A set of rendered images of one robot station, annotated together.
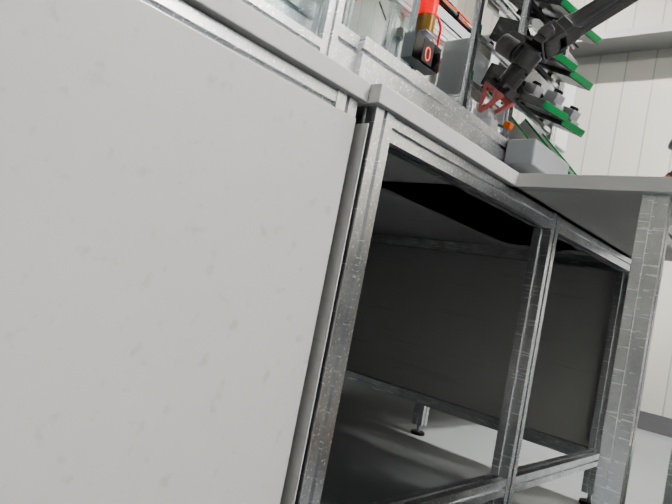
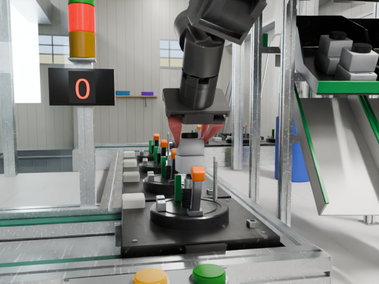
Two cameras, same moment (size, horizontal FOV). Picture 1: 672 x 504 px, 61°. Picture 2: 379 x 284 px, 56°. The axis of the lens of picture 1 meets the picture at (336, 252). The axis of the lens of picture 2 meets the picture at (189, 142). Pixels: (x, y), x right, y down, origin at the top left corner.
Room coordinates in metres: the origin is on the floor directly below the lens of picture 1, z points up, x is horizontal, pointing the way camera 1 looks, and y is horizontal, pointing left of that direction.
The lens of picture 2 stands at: (1.07, -0.71, 1.17)
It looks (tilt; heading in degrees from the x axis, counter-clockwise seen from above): 5 degrees down; 37
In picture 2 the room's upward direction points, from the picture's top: straight up
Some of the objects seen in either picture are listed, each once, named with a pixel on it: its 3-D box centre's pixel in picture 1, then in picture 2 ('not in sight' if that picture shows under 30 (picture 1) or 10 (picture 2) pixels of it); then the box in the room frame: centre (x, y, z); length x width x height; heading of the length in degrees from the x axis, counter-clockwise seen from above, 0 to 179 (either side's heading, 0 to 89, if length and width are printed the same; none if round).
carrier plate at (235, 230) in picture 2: not in sight; (189, 222); (1.57, -0.33, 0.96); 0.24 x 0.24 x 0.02; 48
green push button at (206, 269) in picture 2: not in sight; (208, 278); (1.41, -0.48, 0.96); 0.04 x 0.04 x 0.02
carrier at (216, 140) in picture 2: not in sight; (238, 134); (2.86, 0.30, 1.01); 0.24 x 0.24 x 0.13; 48
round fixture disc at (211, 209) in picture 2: not in sight; (189, 211); (1.57, -0.33, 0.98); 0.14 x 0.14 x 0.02
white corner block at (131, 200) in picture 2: not in sight; (133, 205); (1.56, -0.19, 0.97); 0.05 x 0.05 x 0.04; 48
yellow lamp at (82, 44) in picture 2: (425, 25); (82, 46); (1.51, -0.12, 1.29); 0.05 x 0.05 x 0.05
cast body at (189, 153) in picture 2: (480, 118); (188, 151); (1.57, -0.33, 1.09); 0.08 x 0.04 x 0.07; 49
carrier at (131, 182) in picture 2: not in sight; (171, 169); (1.74, -0.14, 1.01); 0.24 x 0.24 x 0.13; 48
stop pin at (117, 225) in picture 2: not in sight; (118, 234); (1.47, -0.25, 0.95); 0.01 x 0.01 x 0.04; 48
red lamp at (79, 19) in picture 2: (428, 7); (81, 20); (1.51, -0.12, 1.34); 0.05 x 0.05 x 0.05
